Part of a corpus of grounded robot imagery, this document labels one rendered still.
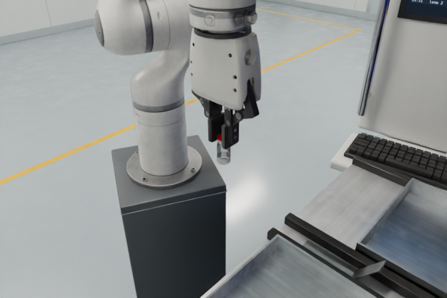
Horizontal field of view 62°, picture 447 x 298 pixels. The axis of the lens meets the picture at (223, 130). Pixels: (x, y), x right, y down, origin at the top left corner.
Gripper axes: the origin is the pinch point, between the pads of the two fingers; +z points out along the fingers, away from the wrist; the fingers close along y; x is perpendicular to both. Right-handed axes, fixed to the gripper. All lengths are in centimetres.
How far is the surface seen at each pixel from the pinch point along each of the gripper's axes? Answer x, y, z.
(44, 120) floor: -55, 247, 111
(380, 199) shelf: -34.0, -14.6, 25.9
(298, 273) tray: -5.2, -12.6, 25.8
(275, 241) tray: -6.2, -6.8, 23.2
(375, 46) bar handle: -67, 6, 4
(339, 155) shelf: -54, 5, 33
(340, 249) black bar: -13.4, -15.9, 24.0
